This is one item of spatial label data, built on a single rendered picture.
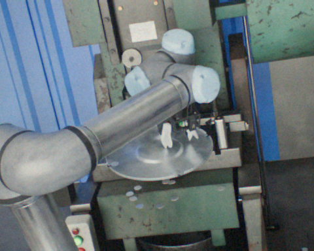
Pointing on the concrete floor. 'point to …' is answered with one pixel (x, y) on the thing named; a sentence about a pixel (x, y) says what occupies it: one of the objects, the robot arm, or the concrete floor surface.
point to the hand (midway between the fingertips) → (176, 138)
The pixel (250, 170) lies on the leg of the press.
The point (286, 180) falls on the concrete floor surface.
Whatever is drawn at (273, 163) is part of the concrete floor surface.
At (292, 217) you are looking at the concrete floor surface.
